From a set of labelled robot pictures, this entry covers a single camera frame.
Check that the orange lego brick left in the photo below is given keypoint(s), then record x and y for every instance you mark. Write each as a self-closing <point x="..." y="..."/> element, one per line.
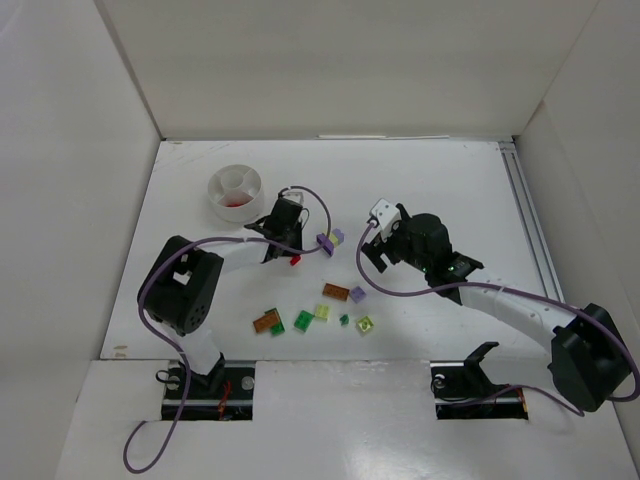
<point x="266" y="322"/>

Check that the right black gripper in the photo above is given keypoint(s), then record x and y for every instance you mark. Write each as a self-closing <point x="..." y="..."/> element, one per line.
<point x="377" y="252"/>

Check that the light purple lego brick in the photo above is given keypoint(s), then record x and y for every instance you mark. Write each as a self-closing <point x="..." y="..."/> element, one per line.
<point x="357" y="294"/>

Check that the green lego brick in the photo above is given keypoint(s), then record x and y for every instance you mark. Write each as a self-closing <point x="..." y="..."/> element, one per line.
<point x="303" y="321"/>

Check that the orange lego brick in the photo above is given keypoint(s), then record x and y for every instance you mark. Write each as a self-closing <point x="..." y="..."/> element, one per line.
<point x="266" y="322"/>
<point x="336" y="292"/>

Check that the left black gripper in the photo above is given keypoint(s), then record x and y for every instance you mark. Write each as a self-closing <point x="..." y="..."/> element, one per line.
<point x="282" y="245"/>

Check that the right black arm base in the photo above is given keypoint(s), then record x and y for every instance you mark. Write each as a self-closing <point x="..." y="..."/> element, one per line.
<point x="463" y="391"/>

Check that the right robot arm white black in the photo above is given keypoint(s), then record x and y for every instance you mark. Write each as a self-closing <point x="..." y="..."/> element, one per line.
<point x="589" y="359"/>

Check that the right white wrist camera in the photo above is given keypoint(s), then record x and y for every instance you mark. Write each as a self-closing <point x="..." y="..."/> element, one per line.
<point x="385" y="216"/>

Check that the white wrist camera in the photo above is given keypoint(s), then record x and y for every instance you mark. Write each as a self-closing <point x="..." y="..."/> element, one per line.
<point x="294" y="195"/>
<point x="385" y="216"/>

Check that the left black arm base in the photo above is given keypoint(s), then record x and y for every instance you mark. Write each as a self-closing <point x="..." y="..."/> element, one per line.
<point x="226" y="395"/>

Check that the orange lego brick right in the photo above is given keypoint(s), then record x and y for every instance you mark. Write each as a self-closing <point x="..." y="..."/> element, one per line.
<point x="336" y="292"/>

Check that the lime transparent lego brick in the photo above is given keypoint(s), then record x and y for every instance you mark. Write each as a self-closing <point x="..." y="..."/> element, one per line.
<point x="364" y="325"/>

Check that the green lego under orange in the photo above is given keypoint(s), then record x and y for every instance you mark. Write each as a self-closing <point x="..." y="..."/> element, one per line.
<point x="278" y="328"/>

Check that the aluminium rail right edge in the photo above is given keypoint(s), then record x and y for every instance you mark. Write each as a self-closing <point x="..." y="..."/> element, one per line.
<point x="540" y="252"/>

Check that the white round divided container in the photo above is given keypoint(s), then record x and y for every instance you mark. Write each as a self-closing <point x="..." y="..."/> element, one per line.
<point x="236" y="182"/>

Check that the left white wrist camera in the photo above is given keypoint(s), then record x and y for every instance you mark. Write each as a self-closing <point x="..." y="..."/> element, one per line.
<point x="294" y="195"/>

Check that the purple and yellow lego stack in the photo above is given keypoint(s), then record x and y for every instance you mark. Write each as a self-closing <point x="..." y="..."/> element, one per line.
<point x="329" y="242"/>

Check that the pale yellow lego brick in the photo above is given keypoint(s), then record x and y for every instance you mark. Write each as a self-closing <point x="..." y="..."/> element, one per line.
<point x="322" y="312"/>

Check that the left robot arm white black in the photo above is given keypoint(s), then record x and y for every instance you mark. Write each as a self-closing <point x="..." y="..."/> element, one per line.
<point x="176" y="296"/>

